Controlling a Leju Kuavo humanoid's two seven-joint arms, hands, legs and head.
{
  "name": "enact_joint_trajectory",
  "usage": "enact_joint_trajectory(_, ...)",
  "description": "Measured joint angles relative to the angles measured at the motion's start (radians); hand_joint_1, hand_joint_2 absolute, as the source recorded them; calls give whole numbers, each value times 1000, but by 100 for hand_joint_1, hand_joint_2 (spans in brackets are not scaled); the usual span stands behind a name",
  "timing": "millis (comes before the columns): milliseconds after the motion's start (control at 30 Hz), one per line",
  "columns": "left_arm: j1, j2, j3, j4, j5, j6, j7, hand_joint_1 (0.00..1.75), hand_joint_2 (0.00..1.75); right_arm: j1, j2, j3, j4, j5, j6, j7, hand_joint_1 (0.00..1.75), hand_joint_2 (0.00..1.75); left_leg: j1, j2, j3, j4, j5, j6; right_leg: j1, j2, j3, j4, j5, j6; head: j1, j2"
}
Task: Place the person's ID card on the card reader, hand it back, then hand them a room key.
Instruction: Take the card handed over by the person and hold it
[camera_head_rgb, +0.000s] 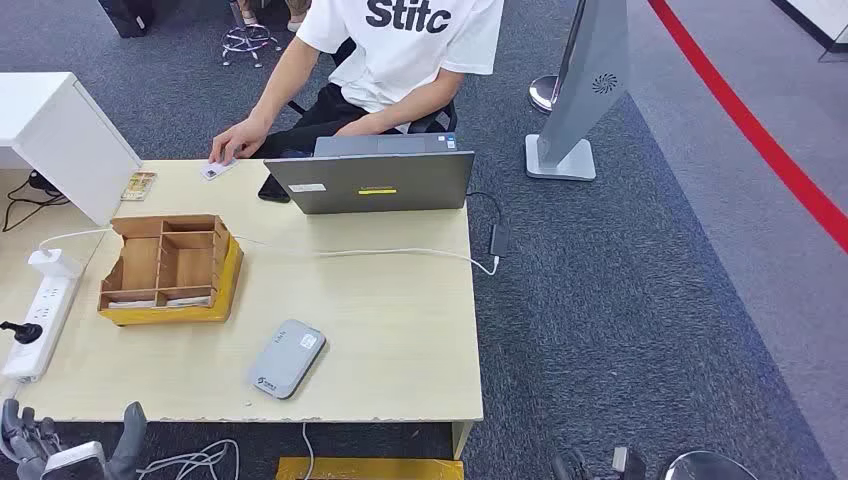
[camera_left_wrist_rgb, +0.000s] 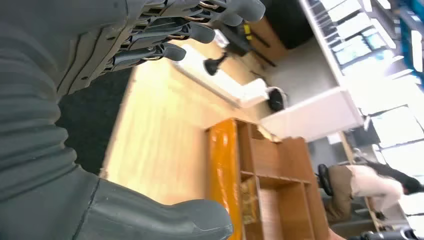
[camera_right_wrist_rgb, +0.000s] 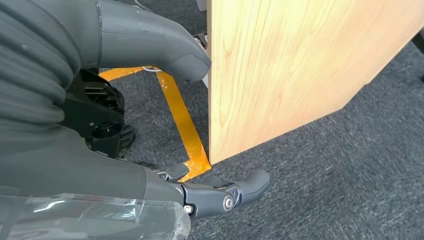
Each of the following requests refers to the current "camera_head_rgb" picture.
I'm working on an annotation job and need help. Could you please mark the person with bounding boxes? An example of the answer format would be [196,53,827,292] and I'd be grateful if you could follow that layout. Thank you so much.
[208,0,506,166]
[237,0,313,33]

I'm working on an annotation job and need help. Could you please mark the white ID card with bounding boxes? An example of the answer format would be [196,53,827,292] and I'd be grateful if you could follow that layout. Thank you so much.
[200,158,238,181]

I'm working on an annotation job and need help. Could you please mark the black cables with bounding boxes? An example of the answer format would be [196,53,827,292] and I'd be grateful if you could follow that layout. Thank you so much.
[1,170,72,234]

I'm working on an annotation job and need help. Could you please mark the black smartphone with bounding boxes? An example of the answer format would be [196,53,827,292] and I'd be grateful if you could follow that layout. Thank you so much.
[256,173,293,204]

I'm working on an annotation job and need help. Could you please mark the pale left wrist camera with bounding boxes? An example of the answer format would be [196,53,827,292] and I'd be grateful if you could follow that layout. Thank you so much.
[42,442,108,480]

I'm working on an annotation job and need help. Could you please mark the black bag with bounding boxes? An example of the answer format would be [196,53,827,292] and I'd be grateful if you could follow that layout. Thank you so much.
[97,0,157,39]

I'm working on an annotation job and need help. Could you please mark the grey floor stand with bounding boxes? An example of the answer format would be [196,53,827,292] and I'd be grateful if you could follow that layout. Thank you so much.
[525,0,631,182]

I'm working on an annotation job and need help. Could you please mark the white panel black frame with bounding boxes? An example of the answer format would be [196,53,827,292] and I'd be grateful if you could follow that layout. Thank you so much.
[771,0,848,64]

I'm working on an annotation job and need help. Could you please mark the white power strip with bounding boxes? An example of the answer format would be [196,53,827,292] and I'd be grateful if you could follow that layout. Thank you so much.
[1,274,79,384]

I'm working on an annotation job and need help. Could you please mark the white cable bundle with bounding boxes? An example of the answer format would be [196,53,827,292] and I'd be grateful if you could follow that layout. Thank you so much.
[135,439,241,480]

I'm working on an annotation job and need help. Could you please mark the yellow box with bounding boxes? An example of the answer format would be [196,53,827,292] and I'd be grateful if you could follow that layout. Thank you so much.
[276,457,465,480]

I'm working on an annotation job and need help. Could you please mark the person's left hand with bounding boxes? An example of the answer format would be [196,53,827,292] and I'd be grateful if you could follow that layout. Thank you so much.
[352,113,392,138]

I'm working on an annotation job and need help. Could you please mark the grey laptop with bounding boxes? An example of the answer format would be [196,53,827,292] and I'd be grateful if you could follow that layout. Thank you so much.
[263,132,476,215]

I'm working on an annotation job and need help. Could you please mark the red floor tape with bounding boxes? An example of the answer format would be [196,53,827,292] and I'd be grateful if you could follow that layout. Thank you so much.
[647,0,848,256]

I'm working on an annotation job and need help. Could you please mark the white charger plug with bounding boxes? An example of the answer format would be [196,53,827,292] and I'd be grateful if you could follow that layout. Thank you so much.
[27,248,84,280]

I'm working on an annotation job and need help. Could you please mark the yellow tray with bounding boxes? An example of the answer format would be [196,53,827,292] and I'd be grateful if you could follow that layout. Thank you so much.
[99,233,245,327]

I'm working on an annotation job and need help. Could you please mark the round metal disc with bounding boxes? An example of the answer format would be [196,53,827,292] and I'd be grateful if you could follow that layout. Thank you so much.
[664,450,760,480]

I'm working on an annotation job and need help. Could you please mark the light wood desk leg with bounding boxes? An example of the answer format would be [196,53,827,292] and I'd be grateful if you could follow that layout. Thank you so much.
[452,420,476,460]

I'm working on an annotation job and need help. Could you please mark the chrome stool base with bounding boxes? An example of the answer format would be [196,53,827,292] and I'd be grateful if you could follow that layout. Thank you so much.
[220,0,284,69]

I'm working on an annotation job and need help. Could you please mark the black office chair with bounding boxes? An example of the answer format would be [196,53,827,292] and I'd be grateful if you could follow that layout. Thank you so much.
[288,36,458,135]

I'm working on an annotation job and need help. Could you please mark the round chrome base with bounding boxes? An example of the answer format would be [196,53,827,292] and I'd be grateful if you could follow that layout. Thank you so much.
[528,74,561,115]

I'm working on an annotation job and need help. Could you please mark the black power plug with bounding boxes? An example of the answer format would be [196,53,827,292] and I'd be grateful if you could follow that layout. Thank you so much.
[0,320,44,346]

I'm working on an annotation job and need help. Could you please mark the white cabinet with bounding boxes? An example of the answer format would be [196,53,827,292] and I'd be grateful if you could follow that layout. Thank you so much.
[0,71,142,228]

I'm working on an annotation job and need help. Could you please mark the grey card reader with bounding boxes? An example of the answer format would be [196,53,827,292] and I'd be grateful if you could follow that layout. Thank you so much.
[248,319,328,401]

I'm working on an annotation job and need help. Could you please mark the thin white hanging cable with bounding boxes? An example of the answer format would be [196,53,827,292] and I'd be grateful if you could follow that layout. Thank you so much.
[301,422,317,480]

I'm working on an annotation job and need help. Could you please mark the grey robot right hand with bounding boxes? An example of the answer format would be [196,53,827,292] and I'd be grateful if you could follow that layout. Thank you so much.
[551,449,601,480]

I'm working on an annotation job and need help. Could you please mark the person's right hand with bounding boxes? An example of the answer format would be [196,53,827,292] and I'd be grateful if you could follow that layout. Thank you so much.
[208,115,270,166]

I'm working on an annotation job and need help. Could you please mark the black adapter with cable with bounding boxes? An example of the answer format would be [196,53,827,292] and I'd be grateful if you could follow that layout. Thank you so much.
[465,191,511,260]

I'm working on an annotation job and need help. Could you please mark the white charger cable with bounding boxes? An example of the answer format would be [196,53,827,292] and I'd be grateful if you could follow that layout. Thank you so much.
[37,227,500,277]

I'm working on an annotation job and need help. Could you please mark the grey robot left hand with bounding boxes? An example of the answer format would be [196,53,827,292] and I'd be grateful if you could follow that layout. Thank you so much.
[0,398,148,480]

